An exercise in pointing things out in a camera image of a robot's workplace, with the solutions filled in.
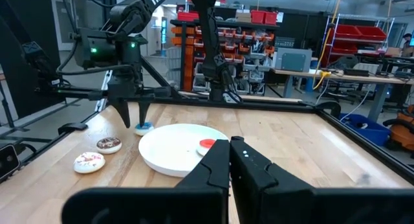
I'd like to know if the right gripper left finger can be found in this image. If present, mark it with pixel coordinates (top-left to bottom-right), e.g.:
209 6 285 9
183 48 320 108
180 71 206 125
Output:
61 139 230 224

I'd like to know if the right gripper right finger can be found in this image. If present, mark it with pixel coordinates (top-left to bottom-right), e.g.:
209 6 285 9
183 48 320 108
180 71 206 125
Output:
229 135 414 224

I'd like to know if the small blue donut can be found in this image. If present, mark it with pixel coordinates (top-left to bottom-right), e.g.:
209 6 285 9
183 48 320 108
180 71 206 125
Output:
133 121 155 137

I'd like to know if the small chocolate donut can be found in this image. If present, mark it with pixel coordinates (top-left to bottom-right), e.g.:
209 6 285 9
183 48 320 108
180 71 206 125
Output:
96 136 123 155

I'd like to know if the parts bin shelf rack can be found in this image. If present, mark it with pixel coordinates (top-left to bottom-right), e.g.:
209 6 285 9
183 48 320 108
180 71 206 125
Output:
169 19 281 96

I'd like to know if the black flat device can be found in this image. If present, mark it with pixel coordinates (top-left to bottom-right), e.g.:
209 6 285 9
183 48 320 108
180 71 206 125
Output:
343 67 370 78

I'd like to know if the black partition panel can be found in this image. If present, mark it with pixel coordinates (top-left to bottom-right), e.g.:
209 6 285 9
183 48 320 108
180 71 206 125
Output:
0 0 62 120

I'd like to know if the black office chair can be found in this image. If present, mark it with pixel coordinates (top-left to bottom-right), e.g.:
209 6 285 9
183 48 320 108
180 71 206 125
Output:
323 54 360 104

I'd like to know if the black curved corner bracket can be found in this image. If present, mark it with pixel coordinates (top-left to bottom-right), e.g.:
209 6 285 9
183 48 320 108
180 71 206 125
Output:
299 100 342 118

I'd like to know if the small red donut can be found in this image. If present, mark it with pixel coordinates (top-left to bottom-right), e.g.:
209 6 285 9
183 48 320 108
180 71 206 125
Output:
195 138 217 157

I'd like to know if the yellow power cable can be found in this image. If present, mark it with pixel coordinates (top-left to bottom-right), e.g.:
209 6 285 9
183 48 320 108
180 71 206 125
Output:
310 0 343 91

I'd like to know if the silver rail bracket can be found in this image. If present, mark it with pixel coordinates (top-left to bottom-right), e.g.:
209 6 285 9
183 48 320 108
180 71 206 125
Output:
94 69 113 112

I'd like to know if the black table-level camera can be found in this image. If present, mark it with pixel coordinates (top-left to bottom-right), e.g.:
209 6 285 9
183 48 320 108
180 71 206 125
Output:
0 143 21 183

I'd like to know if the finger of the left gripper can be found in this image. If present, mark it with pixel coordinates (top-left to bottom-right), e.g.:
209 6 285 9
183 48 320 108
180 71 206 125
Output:
138 100 151 128
109 97 132 129

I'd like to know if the cardboard box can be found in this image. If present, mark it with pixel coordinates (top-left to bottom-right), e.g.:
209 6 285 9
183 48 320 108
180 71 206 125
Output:
235 12 253 24

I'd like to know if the wooden workbench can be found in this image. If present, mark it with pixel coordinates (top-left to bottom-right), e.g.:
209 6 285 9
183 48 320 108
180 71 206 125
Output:
273 68 414 123

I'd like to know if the small red bin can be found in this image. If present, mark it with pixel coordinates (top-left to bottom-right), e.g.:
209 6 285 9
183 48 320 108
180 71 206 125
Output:
250 9 267 25
264 10 279 26

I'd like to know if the black table clamp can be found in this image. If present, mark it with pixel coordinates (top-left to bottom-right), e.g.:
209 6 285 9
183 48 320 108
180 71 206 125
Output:
57 121 89 136

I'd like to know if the black aluminium table frame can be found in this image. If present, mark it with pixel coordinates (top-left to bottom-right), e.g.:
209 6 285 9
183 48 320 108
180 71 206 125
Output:
0 0 414 185

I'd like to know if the blue storage bin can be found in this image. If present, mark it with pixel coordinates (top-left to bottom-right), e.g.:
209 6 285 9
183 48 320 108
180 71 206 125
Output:
338 113 393 147

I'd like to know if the small white sprinkled donut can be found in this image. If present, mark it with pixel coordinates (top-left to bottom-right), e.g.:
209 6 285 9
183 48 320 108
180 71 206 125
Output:
72 151 106 175

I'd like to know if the wide red bin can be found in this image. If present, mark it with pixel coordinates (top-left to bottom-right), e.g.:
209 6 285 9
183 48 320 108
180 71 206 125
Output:
355 25 388 41
330 24 363 40
329 41 359 56

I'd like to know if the white plate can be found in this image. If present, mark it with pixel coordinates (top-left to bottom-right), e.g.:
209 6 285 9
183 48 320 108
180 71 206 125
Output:
138 123 230 179

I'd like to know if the long red bin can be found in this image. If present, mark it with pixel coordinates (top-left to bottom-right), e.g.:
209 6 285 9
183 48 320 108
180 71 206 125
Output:
177 10 200 23

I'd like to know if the person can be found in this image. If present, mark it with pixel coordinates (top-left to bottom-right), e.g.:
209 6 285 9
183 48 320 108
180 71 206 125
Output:
402 32 414 58

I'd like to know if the orange shop vacuum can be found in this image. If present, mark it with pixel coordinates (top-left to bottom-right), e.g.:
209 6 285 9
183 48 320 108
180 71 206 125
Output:
382 104 414 153

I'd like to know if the grey equipment box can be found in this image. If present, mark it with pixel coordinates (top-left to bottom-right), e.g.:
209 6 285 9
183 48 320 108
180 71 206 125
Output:
274 47 314 73

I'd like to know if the white cable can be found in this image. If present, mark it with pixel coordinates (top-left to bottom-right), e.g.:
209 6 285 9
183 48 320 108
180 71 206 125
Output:
339 84 373 122

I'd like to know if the metal wire rack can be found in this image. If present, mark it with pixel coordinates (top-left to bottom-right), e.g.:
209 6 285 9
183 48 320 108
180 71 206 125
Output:
320 13 396 69

